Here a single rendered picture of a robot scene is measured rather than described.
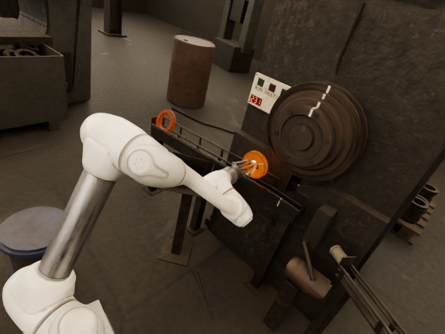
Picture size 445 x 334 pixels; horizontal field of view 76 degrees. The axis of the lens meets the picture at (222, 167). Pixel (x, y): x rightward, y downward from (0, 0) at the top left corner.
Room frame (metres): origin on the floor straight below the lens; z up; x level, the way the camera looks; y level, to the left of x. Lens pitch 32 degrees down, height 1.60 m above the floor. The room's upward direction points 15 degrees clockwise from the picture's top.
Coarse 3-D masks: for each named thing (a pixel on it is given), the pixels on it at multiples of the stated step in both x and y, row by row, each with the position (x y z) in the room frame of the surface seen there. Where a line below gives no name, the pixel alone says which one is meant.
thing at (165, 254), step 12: (180, 156) 1.44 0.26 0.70; (192, 168) 1.44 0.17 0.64; (204, 168) 1.44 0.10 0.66; (180, 192) 1.24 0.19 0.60; (192, 192) 1.26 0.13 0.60; (180, 204) 1.31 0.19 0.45; (180, 216) 1.31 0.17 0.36; (180, 228) 1.31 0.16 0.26; (168, 240) 1.41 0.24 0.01; (180, 240) 1.31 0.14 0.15; (168, 252) 1.31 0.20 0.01; (180, 252) 1.33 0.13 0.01; (180, 264) 1.24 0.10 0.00
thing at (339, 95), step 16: (288, 96) 1.37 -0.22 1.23; (336, 96) 1.25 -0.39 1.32; (272, 112) 1.40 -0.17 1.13; (352, 112) 1.20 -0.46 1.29; (272, 144) 1.36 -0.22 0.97; (352, 144) 1.16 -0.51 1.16; (352, 160) 1.14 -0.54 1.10; (304, 176) 1.24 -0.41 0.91; (320, 176) 1.20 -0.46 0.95; (336, 176) 1.16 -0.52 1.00
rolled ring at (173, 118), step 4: (160, 112) 1.99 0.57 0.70; (164, 112) 1.97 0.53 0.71; (168, 112) 1.95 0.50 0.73; (172, 112) 1.96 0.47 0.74; (160, 116) 1.97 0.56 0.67; (172, 116) 1.92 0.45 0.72; (156, 120) 1.97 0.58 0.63; (160, 120) 1.97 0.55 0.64; (172, 120) 1.90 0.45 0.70; (156, 124) 1.95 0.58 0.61; (160, 124) 1.96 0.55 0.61; (172, 124) 1.88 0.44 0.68; (168, 128) 1.88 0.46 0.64; (172, 128) 1.89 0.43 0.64; (168, 132) 1.88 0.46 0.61
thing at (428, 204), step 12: (420, 192) 2.68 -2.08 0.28; (432, 192) 2.63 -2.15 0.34; (420, 204) 2.38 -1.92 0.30; (432, 204) 2.74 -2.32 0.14; (408, 216) 2.28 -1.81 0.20; (420, 216) 2.27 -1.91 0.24; (396, 228) 2.30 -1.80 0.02; (408, 228) 2.18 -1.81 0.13; (420, 228) 2.41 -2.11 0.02; (408, 240) 2.16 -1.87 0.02
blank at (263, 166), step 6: (252, 150) 1.39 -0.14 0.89; (246, 156) 1.38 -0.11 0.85; (252, 156) 1.36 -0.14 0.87; (258, 156) 1.34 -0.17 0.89; (264, 156) 1.35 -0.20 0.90; (258, 162) 1.33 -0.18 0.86; (264, 162) 1.32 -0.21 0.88; (258, 168) 1.33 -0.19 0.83; (264, 168) 1.31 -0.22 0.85; (252, 174) 1.34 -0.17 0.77; (258, 174) 1.32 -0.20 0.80; (264, 174) 1.32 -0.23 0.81
